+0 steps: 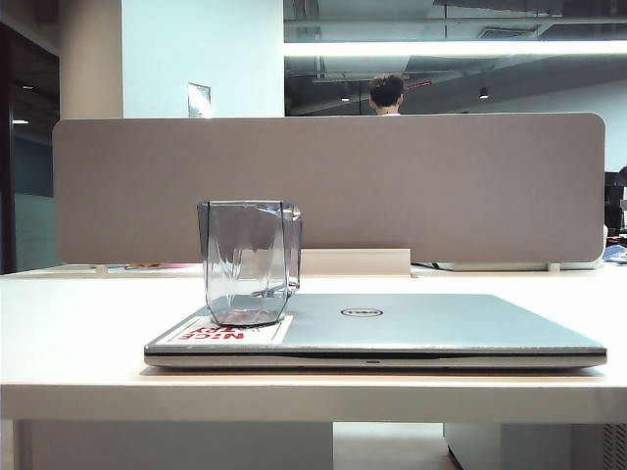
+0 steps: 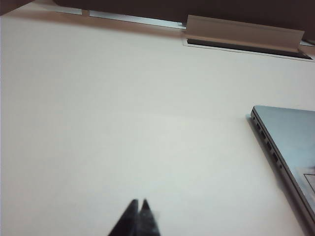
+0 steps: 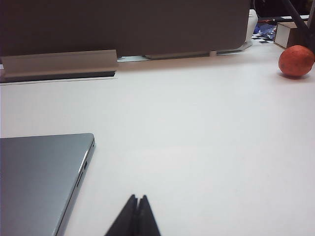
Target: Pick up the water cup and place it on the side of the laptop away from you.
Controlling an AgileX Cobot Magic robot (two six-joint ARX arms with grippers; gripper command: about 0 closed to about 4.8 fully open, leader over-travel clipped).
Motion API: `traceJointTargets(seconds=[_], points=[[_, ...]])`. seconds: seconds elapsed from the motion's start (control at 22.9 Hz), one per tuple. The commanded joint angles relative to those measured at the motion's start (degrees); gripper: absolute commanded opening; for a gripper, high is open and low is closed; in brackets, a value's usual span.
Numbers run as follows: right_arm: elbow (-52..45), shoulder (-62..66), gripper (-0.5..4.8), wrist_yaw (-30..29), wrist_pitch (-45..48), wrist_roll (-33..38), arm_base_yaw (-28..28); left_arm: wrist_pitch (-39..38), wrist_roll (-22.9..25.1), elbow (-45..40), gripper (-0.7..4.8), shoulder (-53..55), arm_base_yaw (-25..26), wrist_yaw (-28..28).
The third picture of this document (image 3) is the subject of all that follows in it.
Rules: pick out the beige desk partition screen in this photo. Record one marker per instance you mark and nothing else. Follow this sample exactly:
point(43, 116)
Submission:
point(123, 24)

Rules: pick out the white cardboard box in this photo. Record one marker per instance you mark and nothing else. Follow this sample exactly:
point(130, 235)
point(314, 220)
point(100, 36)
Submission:
point(283, 34)

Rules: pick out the blue patterned cloth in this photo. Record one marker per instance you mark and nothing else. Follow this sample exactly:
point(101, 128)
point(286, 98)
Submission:
point(264, 28)

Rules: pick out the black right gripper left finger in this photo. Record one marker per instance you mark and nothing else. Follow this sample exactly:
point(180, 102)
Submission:
point(126, 218)

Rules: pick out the black tripod leg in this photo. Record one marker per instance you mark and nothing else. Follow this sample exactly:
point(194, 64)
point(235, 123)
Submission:
point(299, 20)

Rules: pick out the orange fruit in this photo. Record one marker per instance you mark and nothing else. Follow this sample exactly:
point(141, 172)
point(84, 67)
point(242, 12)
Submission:
point(296, 60)

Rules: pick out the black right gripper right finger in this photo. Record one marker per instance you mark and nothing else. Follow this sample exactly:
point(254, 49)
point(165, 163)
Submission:
point(147, 218)

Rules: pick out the grey Dell laptop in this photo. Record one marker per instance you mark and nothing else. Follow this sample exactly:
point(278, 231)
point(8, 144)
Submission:
point(39, 179)

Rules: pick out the black white checkerboard sheet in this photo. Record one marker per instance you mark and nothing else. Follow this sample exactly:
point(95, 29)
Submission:
point(262, 39)

